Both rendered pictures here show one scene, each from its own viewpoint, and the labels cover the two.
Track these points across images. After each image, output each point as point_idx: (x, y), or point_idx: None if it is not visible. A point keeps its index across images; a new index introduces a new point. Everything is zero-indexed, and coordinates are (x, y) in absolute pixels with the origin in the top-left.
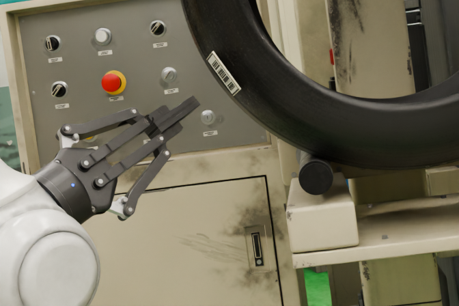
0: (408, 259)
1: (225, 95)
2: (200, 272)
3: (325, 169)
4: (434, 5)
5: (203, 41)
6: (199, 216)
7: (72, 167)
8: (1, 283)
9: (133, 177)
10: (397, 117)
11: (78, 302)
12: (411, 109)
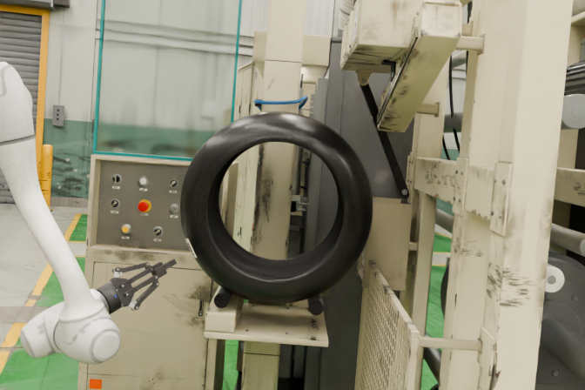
0: None
1: None
2: (169, 313)
3: (225, 298)
4: (314, 203)
5: (185, 231)
6: (174, 285)
7: (116, 286)
8: (85, 346)
9: (144, 258)
10: (259, 283)
11: (110, 355)
12: (265, 281)
